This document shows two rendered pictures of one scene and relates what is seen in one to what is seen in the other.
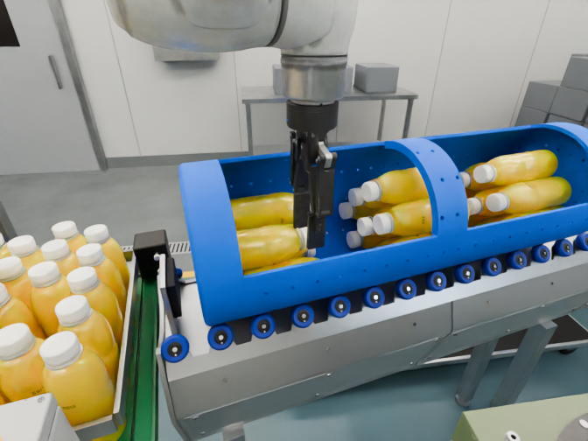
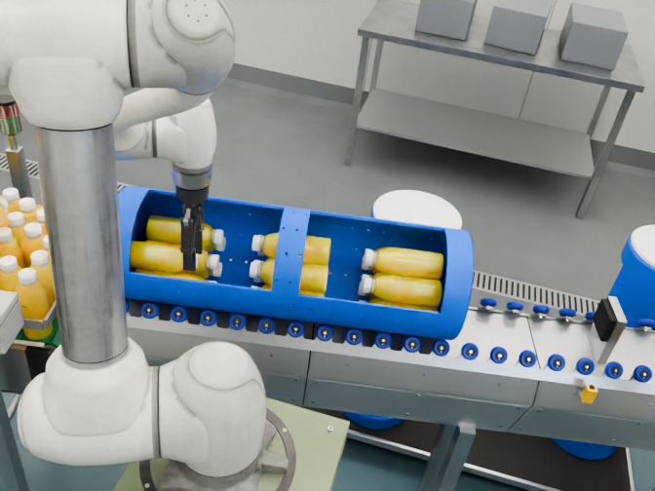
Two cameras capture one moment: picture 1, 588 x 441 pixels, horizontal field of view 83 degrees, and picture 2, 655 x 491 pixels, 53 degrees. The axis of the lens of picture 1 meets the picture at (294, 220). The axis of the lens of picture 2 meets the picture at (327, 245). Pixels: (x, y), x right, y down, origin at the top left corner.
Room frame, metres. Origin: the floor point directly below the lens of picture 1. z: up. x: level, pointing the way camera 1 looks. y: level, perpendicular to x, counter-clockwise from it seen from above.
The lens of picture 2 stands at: (-0.59, -0.72, 2.15)
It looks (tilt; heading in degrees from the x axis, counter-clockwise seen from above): 37 degrees down; 18
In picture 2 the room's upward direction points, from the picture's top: 8 degrees clockwise
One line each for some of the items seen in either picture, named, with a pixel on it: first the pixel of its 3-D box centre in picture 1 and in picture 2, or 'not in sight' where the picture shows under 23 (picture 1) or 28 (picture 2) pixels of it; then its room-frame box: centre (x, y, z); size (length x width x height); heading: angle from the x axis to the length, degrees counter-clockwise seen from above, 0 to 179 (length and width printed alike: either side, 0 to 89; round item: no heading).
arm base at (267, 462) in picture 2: not in sight; (229, 451); (0.07, -0.37, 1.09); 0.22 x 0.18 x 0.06; 104
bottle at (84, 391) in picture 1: (84, 395); (33, 305); (0.28, 0.29, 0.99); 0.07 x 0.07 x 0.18
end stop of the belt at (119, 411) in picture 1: (129, 315); (76, 272); (0.45, 0.30, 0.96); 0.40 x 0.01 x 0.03; 19
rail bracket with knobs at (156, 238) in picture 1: (153, 256); not in sight; (0.65, 0.33, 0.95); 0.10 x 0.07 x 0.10; 19
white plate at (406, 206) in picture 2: not in sight; (417, 214); (1.12, -0.44, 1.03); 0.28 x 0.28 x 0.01
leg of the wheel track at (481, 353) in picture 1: (481, 353); (441, 451); (0.88, -0.74, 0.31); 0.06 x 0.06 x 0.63; 19
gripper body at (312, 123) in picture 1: (311, 131); (192, 198); (0.50, -0.03, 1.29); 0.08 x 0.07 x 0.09; 19
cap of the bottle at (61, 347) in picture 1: (60, 347); (26, 276); (0.28, 0.29, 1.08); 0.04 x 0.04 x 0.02
